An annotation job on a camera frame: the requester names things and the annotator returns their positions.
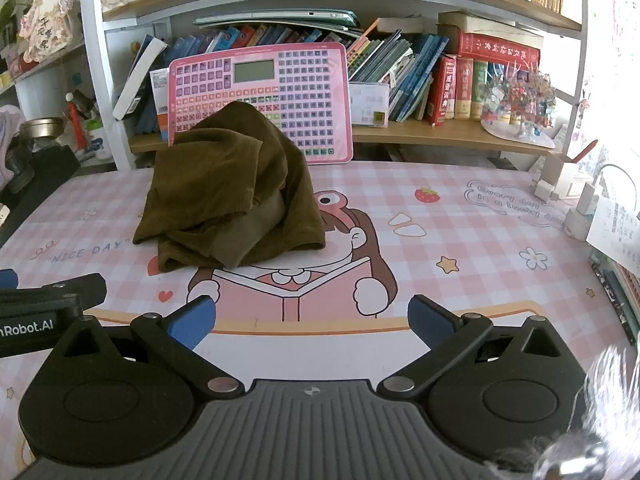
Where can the brass bowl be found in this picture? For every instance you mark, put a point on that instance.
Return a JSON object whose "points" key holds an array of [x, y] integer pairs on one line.
{"points": [[44, 127]]}

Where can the black case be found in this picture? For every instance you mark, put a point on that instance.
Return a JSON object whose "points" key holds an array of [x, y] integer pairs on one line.
{"points": [[40, 180]]}

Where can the dark pleated folder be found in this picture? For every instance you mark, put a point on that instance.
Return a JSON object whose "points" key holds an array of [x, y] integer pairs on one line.
{"points": [[145, 120]]}

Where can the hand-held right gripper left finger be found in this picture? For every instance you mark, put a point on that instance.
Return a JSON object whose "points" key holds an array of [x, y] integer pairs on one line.
{"points": [[192, 322]]}

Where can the wooden side shelf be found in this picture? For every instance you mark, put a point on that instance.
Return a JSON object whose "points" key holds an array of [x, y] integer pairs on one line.
{"points": [[45, 62]]}

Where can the orange blue booklet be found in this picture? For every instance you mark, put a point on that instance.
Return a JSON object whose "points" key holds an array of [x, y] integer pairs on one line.
{"points": [[160, 110]]}

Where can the teal slim laptop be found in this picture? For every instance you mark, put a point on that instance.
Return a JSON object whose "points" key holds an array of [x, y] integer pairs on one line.
{"points": [[280, 17]]}

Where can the white fluffy trim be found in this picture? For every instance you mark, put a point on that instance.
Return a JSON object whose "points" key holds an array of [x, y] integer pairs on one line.
{"points": [[615, 395]]}

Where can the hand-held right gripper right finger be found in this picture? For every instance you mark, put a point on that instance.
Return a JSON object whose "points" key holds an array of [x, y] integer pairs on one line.
{"points": [[430, 320]]}

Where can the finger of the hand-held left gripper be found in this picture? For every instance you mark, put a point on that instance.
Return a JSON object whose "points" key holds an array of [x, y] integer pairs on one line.
{"points": [[7, 278], [80, 287]]}

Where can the row of books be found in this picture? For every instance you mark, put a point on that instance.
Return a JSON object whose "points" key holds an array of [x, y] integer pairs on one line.
{"points": [[415, 70]]}

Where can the red tassel ornament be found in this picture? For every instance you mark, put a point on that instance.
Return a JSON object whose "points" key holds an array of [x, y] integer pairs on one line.
{"points": [[76, 120]]}

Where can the brown garment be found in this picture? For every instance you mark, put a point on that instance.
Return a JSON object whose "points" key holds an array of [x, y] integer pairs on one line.
{"points": [[220, 185]]}

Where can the green plant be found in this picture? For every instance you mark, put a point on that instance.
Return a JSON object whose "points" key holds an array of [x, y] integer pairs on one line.
{"points": [[10, 7]]}

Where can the small white card box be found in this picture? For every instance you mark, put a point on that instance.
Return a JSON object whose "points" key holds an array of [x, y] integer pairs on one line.
{"points": [[367, 105]]}

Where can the small white plug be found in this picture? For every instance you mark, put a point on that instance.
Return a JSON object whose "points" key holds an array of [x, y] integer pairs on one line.
{"points": [[546, 189]]}

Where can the colourful figurine ornament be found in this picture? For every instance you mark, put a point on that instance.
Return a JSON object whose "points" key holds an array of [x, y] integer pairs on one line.
{"points": [[520, 95]]}

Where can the stack of notebooks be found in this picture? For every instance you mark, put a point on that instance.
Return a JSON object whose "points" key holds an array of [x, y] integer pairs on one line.
{"points": [[620, 295]]}

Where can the wall poster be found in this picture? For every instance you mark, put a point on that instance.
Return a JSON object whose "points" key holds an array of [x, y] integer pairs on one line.
{"points": [[625, 5]]}

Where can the white bookshelf with wooden boards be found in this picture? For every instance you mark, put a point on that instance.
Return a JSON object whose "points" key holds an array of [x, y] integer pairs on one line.
{"points": [[425, 135]]}

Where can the pale lilac cloth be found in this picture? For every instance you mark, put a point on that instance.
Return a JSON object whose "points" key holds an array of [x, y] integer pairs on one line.
{"points": [[7, 135]]}

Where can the pink learning tablet toy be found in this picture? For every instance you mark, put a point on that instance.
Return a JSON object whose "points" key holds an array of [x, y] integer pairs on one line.
{"points": [[310, 90]]}

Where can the printed paper sheet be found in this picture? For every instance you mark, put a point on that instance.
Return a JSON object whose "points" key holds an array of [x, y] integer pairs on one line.
{"points": [[617, 230]]}

